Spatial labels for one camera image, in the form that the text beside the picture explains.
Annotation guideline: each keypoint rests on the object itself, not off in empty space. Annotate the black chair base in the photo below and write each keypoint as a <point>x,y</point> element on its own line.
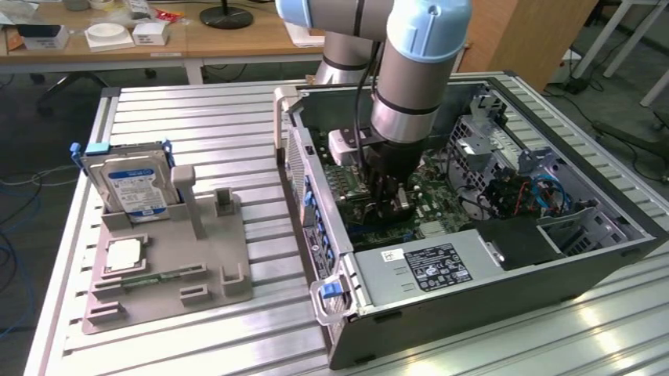
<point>54,91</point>

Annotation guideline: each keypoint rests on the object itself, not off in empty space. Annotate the white box with black lid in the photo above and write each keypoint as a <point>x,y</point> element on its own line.
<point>44,41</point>

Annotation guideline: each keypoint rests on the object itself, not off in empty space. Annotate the white table frame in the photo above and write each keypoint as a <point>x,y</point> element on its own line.
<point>601,35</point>

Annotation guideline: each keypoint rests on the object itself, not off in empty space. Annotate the blue case latch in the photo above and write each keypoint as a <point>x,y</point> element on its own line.
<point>328,291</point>

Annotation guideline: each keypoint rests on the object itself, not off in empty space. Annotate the wooden desk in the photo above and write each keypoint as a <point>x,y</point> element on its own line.
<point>219,47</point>

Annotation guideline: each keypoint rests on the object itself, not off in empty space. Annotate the grey power supply unit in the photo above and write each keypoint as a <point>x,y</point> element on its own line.
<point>396,282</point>

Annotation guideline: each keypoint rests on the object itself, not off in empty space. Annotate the silver chipset heatsink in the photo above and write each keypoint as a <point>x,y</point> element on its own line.
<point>431,230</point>

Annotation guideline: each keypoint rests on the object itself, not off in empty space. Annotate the white round holder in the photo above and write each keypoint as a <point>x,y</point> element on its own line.
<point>106,37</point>

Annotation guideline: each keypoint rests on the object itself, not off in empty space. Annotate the wooden cabinet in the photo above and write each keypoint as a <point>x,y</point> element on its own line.
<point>532,39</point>

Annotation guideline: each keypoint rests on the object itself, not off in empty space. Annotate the metal disk bay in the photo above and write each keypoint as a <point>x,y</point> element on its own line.
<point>585,231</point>

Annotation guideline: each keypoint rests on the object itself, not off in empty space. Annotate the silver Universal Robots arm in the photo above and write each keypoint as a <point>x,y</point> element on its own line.
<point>412,78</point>

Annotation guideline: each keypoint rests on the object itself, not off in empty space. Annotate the black stand base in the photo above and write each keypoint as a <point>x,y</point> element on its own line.
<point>631,131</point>

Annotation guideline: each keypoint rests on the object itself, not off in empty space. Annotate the grey parts rack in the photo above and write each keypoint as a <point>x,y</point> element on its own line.
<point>156,307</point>

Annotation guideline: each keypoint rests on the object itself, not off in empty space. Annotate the black lamp base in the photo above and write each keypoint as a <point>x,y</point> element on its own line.
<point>227,19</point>

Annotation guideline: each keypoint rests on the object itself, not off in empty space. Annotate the grey cup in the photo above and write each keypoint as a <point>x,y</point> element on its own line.
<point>76,4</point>

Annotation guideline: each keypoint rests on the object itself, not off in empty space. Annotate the green RAM stick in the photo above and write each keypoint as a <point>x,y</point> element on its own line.
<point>151,277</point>

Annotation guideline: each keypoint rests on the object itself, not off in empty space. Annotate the hard disk with blue caddy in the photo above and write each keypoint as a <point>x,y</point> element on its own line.
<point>132,188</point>

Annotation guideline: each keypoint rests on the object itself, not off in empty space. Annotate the metal drive cage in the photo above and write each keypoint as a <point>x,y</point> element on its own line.
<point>478,150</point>

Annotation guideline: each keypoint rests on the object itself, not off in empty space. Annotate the red package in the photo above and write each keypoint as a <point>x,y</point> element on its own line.
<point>171,17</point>

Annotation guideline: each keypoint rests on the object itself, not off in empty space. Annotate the white paper stack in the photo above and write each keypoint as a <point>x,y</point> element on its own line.
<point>308,41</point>

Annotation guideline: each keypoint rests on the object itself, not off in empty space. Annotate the silver CPU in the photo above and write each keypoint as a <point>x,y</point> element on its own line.
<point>124,254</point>

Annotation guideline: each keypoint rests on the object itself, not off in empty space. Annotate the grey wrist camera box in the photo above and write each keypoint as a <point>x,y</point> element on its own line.
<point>341,149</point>

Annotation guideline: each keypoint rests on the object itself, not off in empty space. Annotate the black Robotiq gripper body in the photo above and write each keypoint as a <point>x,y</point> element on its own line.
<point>396,162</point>

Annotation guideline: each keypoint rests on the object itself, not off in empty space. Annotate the green motherboard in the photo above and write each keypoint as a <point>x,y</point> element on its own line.
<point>439,196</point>

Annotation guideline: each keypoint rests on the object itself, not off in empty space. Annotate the open black PC case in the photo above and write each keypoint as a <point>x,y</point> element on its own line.
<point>470,313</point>

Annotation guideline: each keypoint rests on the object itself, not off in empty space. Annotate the small white box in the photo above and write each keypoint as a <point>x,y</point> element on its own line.
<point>149,33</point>

